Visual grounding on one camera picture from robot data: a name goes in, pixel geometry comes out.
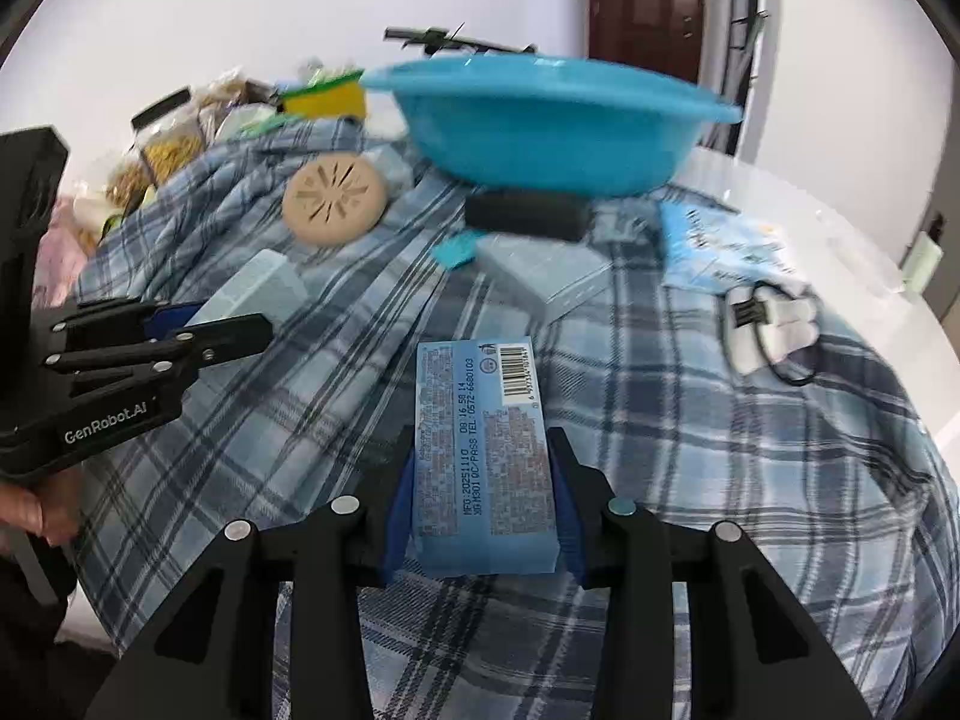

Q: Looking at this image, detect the black bicycle handlebar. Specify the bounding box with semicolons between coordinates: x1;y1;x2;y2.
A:
384;25;537;57

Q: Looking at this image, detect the light blue tissue packet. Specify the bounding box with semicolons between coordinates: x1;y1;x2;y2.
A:
412;337;560;578

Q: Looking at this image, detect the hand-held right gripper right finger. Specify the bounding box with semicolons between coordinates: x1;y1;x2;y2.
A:
546;426;875;720

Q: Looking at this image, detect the pale box with blue print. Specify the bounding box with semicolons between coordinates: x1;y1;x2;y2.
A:
367;148;415;192

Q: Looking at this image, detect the dark brown entrance door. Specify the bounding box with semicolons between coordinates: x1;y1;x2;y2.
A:
587;0;710;83

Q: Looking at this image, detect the blue plaid shirt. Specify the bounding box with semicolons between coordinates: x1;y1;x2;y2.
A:
71;116;960;720

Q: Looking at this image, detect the grey blue carton box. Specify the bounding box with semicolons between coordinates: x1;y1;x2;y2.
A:
476;234;612;323

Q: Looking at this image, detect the green pump bottle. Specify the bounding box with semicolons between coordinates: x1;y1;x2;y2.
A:
900;214;946;293

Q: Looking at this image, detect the pink bag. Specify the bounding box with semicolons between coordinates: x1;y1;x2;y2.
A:
34;195;91;308

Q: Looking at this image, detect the clear jar with black lid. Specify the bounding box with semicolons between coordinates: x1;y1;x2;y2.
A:
131;86;203;185

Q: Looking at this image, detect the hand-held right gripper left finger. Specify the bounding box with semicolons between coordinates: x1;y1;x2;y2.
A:
82;424;419;720

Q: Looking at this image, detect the small pale blue box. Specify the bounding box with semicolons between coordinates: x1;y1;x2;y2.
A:
184;251;308;331

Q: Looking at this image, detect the clear bag of nuts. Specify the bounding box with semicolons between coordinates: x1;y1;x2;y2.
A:
71;157;151;241

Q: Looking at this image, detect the blue plastic basin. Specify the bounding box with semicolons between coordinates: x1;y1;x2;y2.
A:
360;54;743;196

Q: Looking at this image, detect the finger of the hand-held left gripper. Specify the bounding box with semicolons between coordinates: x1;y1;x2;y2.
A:
43;313;275;395
49;298;205;342

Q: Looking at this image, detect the clear bag of snacks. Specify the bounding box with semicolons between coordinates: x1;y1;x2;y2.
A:
191;71;271;140

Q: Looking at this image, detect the green white packet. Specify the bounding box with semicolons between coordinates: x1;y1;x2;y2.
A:
225;105;293;137

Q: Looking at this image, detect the blue white printed box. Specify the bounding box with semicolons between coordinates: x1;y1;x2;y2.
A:
660;202;800;293

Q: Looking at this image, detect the person's left hand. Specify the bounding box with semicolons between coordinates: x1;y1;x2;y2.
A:
0;469;83;548

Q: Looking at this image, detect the small teal packet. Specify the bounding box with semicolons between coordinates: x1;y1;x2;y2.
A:
437;234;481;269

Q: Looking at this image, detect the black display frame box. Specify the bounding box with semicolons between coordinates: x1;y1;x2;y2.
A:
465;191;586;242

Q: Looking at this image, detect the yellow plastic container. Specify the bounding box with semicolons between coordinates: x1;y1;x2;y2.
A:
281;71;368;121

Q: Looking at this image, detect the beige round slotted disc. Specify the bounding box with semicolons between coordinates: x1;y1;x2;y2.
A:
281;152;389;247

